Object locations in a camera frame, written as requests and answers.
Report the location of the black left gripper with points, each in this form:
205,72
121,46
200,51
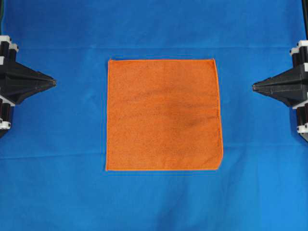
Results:
11,95

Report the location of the orange microfiber towel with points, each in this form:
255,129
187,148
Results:
163,115

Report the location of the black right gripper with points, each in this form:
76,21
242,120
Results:
295,97

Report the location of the blue table cloth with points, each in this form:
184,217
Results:
52,162

